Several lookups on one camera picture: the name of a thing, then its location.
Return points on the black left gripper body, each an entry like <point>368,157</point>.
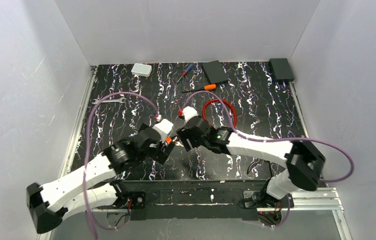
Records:
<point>163,151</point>

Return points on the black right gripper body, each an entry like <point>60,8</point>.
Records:
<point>185,139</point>

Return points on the orange black padlock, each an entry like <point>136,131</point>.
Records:
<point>168,141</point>

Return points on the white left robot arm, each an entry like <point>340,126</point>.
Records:
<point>50,203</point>

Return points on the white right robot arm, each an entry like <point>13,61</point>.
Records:
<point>302,161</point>

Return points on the blue red screwdriver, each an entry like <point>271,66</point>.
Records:
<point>190,66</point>

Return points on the black pliers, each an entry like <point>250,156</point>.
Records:
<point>254,163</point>

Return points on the black flat plate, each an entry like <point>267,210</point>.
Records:
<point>214,72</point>

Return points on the silver open-end wrench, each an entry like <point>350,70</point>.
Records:
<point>120,100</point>

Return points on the white plastic box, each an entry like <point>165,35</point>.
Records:
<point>142,70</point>

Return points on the black electronics box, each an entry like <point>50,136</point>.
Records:
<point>281,70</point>

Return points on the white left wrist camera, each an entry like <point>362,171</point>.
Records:
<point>163,126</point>

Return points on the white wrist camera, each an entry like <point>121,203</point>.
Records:
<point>163,126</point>
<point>187,113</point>

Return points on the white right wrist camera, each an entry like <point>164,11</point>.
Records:
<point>187,113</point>

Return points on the orange handled screwdriver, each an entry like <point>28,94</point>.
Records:
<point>209,87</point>

